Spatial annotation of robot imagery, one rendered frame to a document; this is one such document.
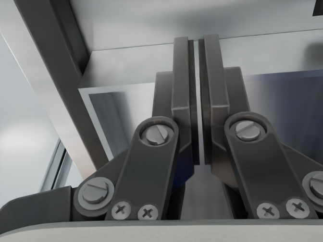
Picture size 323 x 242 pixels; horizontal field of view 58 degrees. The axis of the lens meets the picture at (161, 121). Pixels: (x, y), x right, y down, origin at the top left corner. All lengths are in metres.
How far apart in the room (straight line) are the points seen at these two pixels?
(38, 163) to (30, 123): 0.36
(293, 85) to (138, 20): 0.10
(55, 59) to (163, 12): 0.06
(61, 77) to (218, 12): 0.09
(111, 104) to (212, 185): 0.13
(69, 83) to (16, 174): 1.96
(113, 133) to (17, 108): 1.44
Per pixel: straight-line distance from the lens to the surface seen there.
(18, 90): 1.53
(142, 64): 0.16
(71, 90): 0.18
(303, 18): 0.18
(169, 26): 0.17
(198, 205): 0.31
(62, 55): 0.16
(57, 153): 0.71
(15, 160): 1.99
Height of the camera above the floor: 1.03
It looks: 44 degrees down
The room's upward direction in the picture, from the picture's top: 177 degrees counter-clockwise
